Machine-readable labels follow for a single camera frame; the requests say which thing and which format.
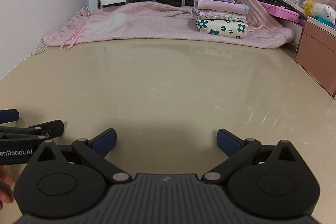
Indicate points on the pink folded garment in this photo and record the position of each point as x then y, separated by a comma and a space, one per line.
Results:
220, 6

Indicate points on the pink ribbon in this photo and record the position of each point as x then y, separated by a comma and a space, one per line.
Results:
76, 34

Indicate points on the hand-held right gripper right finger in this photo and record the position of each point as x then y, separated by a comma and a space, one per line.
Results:
228, 141

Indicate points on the dark plastic wrapped packets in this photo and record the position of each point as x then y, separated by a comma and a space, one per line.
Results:
286, 2

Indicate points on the cream teal floral garment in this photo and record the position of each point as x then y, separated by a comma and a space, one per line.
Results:
223, 28

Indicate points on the pink drawer cabinet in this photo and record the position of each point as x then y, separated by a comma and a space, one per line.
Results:
317, 56

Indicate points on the white yellow plush toy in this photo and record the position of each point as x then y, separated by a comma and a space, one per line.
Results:
324, 12

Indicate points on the person's left hand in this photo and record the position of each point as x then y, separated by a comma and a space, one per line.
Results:
5, 176

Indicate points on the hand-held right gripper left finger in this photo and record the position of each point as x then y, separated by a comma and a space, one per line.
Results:
105, 140

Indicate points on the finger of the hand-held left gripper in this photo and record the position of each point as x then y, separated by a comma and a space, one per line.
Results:
10, 115
52, 128

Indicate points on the pink fluffy blanket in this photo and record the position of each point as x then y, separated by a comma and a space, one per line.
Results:
157, 22

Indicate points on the pink flat box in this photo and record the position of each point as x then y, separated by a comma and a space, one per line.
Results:
281, 14

